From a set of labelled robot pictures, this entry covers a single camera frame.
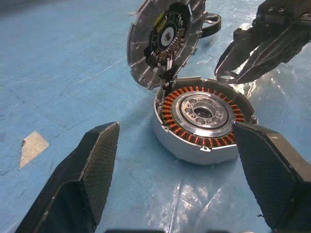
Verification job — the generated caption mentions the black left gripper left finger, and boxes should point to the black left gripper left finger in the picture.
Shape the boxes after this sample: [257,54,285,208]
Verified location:
[14,121,121,233]

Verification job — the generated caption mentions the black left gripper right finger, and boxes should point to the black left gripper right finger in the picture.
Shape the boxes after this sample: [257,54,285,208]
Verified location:
[232,121,311,233]

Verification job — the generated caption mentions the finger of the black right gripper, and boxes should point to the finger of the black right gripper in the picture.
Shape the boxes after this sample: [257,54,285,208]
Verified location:
[214,22,280,77]
[236,14,311,85]

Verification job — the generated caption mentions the black ring spoked rotor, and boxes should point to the black ring spoked rotor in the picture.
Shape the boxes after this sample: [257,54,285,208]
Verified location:
[200,12,223,39]

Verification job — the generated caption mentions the silver motor housing copper windings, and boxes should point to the silver motor housing copper windings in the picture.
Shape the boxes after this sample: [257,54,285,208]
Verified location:
[152,70,258,166]

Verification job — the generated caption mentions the silver motor lid circuit board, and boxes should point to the silver motor lid circuit board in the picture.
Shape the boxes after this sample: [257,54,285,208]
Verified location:
[126,0,207,91]

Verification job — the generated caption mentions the small grey patch on mat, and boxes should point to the small grey patch on mat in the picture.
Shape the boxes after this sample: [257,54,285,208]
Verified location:
[18,130,50,170]

